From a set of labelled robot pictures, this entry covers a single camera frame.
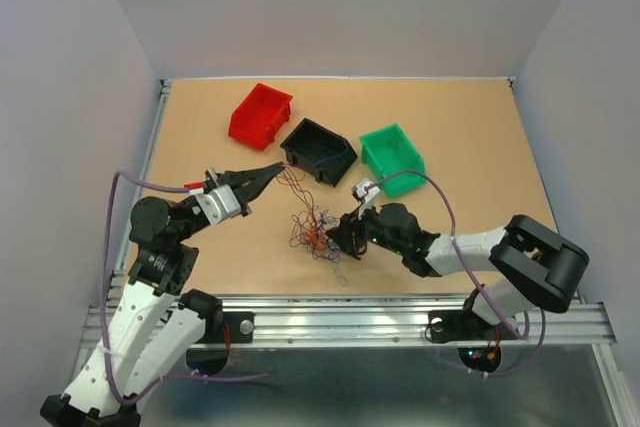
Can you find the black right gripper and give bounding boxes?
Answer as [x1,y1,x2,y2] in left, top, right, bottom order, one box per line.
[326,200,406,256]

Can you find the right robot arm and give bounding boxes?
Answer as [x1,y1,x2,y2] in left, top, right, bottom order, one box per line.
[327,203,590,344]

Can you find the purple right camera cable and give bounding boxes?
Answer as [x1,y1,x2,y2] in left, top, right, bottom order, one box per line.
[372,169,549,379]

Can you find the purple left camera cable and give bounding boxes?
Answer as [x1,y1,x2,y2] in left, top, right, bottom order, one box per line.
[99,170,271,408]

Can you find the blue thin cable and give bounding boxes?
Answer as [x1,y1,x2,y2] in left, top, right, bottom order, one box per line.
[287,144,354,288]

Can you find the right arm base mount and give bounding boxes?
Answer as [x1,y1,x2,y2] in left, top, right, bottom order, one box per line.
[423,310,516,344]

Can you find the purple camera cable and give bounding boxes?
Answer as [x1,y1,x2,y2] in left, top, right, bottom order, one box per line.
[372,169,549,379]
[99,170,271,408]

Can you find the red plastic bin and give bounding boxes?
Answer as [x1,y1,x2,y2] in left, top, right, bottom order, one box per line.
[228,83,293,151]

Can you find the aluminium table frame rail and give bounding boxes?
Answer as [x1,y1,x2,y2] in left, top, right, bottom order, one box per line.
[74,77,626,427]

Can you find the green plastic bin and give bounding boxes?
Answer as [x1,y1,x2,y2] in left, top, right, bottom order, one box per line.
[360,123,427,199]

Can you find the black plastic bin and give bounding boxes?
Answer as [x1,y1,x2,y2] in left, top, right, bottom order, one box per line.
[280,118,358,187]

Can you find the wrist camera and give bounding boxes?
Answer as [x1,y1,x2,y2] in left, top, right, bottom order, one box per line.
[352,178,380,210]
[195,185,242,225]

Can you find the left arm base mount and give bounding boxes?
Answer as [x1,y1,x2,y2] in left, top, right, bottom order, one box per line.
[196,310,255,346]

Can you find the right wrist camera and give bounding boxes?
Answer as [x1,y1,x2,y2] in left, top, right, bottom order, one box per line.
[352,178,380,210]

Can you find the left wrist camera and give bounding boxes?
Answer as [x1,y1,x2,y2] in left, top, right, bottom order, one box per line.
[195,185,242,225]

